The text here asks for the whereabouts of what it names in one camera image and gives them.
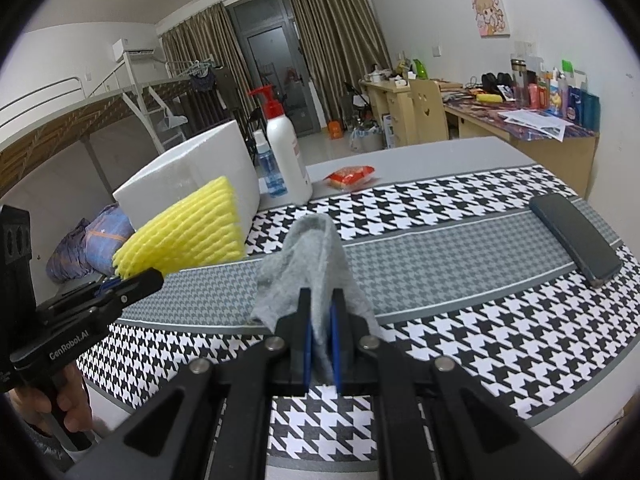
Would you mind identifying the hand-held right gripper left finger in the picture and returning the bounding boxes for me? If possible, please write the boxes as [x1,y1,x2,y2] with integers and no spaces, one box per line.
[65,287,314,480]

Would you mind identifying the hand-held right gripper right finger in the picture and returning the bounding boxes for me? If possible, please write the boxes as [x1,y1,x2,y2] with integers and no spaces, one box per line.
[330,287,583,480]

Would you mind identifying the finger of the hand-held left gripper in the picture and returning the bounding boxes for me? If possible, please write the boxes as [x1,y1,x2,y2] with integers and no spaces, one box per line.
[36,267,166,322]

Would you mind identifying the yellow foam net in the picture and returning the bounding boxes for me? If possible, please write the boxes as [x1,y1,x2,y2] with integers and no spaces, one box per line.
[112,176,247,281]

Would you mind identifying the grey sock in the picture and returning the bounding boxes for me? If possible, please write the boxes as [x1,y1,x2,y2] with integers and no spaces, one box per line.
[248,213,383,383]

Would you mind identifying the white foam box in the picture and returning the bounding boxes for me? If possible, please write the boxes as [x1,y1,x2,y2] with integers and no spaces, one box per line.
[112,120,262,241]

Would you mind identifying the person's left forearm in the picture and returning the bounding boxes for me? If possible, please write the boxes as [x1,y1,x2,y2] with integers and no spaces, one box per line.
[7,422,73,478]

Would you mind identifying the person's left hand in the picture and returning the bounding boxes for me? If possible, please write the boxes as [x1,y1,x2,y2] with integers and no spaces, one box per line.
[10,361,95,440]

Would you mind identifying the blue bedding bundle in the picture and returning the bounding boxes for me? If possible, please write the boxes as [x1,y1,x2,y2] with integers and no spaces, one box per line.
[46,204,137,283]

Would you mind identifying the houndstooth table cloth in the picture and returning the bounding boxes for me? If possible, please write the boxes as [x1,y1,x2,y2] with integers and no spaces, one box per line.
[75,164,640,463]

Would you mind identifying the red snack packet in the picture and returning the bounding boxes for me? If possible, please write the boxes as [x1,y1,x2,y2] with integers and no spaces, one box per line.
[324,165,378,192]

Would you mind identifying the white metal bunk bed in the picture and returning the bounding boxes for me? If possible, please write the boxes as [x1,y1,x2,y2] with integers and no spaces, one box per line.
[0,57,236,196]

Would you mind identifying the blue spray bottle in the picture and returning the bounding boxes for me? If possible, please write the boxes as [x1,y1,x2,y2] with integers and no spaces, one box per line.
[252,129,288,198]

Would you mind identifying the white pump bottle red top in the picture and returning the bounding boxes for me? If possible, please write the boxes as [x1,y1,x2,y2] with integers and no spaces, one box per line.
[248,85,313,206]

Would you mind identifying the hanging dark clothes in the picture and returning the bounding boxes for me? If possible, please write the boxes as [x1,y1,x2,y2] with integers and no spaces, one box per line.
[187,62,226,93]

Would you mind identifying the bucket with bags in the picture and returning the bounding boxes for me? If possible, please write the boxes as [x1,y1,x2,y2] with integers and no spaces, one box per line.
[349,125,386,153]

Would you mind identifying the white air conditioner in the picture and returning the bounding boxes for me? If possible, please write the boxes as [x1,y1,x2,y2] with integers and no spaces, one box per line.
[112,37,157,64]

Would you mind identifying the brown curtain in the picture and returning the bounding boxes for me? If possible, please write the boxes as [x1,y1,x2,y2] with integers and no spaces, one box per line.
[283,0,393,136]
[160,2,256,141]

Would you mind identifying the light wooden desk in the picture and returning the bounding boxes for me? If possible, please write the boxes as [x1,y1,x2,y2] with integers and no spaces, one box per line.
[360,77,416,150]

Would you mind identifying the wooden chair with smiley cutout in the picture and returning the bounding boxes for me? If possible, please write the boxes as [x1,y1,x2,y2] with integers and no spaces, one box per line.
[407,78,449,146]

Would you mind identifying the glass balcony door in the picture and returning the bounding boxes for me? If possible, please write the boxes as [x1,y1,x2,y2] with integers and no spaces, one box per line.
[225,0,326,138]

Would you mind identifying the black phone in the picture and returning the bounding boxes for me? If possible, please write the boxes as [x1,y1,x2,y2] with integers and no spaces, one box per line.
[529,193,623,288]

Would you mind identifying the wooden desk with patterned cover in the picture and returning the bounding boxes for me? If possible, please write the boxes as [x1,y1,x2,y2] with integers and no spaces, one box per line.
[442,92,601,201]

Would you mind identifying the printed paper sheets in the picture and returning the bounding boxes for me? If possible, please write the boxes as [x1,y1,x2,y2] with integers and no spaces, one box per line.
[497,109,576,142]

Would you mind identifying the cluster of toiletry bottles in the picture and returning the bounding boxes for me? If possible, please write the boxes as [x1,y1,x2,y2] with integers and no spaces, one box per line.
[509,52,601,128]

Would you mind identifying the pink cartoon wall poster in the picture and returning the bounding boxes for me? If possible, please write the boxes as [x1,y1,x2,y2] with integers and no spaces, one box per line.
[469,0,512,38]

